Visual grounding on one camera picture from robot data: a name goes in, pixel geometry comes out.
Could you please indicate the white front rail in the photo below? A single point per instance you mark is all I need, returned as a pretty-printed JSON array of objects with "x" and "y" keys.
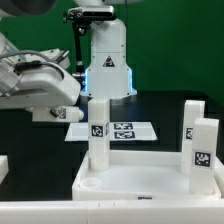
[{"x": 114, "y": 212}]

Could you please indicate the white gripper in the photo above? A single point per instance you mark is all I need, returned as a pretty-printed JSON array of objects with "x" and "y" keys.
[{"x": 31, "y": 79}]

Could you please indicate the black camera stand pole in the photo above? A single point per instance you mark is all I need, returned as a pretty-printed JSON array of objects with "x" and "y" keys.
[{"x": 80, "y": 71}]

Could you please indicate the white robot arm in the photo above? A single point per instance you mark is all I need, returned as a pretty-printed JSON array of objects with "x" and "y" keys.
[{"x": 103, "y": 47}]

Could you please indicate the white flat base plate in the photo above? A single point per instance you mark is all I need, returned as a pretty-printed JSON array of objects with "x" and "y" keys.
[{"x": 119, "y": 131}]

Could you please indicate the white desk top tray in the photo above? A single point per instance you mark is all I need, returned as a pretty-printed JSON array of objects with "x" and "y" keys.
[{"x": 136, "y": 175}]

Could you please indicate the black camera on stand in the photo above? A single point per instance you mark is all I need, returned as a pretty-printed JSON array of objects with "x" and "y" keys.
[{"x": 90, "y": 13}]

